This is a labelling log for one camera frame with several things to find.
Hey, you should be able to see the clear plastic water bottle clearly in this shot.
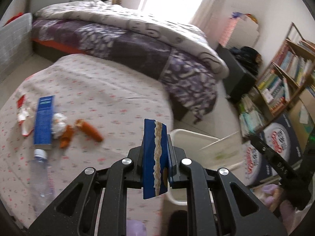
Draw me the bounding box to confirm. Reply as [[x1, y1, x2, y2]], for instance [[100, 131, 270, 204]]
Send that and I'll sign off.
[[29, 149, 55, 217]]

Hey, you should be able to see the orange peel piece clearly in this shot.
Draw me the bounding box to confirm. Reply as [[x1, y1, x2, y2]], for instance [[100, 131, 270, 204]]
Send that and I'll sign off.
[[59, 125, 74, 149]]

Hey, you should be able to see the blue toothpaste box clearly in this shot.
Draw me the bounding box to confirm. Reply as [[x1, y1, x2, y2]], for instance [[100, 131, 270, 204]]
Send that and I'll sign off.
[[33, 96, 55, 150]]

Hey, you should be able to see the black bag on cabinet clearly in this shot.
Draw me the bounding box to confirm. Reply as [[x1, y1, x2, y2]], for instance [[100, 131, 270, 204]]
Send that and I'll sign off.
[[229, 46, 262, 76]]

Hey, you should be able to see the red snack wrapper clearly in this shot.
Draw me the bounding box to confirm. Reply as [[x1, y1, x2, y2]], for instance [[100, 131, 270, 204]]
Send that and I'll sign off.
[[17, 94, 36, 137]]

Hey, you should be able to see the crumpled white tissue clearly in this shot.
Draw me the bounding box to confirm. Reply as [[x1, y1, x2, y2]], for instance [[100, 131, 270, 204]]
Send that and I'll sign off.
[[51, 113, 67, 139]]

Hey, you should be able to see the white plastic trash bin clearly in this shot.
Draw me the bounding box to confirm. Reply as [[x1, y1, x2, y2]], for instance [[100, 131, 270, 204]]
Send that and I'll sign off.
[[164, 128, 249, 206]]

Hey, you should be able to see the printed cardboard box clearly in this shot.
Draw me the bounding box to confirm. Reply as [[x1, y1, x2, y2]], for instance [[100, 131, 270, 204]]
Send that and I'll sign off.
[[242, 112, 302, 186]]

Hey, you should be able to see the wooden bookshelf with books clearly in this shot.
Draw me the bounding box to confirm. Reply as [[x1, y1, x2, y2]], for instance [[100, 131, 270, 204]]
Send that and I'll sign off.
[[237, 23, 314, 141]]

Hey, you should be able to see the cherry print table cloth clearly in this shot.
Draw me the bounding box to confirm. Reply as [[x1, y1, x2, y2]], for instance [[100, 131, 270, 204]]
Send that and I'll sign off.
[[1, 54, 173, 227]]

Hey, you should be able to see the purple gloved left hand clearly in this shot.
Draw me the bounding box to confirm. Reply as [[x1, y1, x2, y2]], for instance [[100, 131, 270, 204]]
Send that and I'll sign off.
[[126, 219, 147, 236]]

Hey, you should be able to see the black cabinet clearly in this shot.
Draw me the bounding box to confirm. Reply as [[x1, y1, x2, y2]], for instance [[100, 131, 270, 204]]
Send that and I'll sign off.
[[216, 44, 256, 104]]

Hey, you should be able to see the purple gloved hand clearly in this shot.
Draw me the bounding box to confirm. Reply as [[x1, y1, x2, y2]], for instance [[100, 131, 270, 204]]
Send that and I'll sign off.
[[260, 184, 296, 233]]

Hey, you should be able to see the white radiator with pink cloth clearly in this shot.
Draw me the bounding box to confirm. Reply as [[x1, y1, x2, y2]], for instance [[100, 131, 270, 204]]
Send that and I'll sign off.
[[219, 12, 259, 49]]

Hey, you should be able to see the grey checked covered nightstand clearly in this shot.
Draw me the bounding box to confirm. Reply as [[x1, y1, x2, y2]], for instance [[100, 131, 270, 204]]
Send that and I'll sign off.
[[0, 13, 32, 82]]

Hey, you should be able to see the purple patterned duvet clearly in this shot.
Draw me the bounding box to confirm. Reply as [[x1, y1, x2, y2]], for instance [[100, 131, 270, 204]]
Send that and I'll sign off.
[[31, 0, 229, 122]]

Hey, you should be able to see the orange sausage wrapper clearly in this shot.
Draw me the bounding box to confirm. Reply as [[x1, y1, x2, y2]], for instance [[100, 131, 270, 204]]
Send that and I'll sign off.
[[75, 119, 104, 142]]

